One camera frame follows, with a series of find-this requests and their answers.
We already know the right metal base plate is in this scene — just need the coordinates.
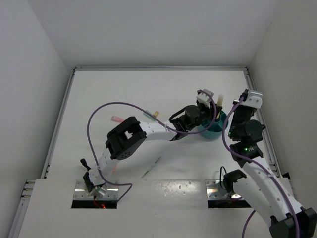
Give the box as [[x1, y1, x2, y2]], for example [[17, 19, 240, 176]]
[[205, 179, 243, 201]]

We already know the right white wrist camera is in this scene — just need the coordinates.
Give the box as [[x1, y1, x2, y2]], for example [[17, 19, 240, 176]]
[[242, 90, 263, 109]]

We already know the metal base plate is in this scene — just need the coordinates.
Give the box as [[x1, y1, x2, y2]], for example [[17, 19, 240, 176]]
[[73, 181, 118, 201], [205, 179, 243, 201]]

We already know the teal round divided container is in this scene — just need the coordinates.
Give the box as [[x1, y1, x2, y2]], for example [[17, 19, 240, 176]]
[[200, 111, 228, 140]]

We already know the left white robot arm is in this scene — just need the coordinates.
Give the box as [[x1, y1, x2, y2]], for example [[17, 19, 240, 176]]
[[81, 101, 222, 196]]

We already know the pink highlighter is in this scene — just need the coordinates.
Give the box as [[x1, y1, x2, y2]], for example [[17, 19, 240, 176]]
[[110, 116, 125, 123]]

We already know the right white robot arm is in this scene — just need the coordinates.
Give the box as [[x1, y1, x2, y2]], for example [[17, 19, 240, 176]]
[[222, 89, 317, 238]]

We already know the green highlighter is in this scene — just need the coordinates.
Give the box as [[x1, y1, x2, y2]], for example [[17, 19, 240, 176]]
[[143, 111, 155, 118]]

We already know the green pen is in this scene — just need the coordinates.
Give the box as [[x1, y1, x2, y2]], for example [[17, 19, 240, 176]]
[[141, 157, 161, 179]]

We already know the pink pen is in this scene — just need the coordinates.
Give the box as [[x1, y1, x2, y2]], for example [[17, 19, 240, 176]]
[[111, 164, 118, 174]]

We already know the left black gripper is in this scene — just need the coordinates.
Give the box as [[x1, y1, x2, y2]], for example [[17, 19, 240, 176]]
[[186, 100, 221, 130]]

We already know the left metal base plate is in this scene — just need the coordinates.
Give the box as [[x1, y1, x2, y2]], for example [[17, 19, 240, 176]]
[[73, 181, 118, 201]]

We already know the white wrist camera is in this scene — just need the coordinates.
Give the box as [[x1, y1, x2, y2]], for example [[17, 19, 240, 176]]
[[242, 90, 263, 109], [196, 89, 214, 108]]

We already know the yellow highlighter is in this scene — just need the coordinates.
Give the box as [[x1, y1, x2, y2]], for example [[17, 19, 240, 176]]
[[216, 95, 224, 119]]

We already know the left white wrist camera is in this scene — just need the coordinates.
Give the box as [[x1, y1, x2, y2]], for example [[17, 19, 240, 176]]
[[196, 89, 214, 108]]

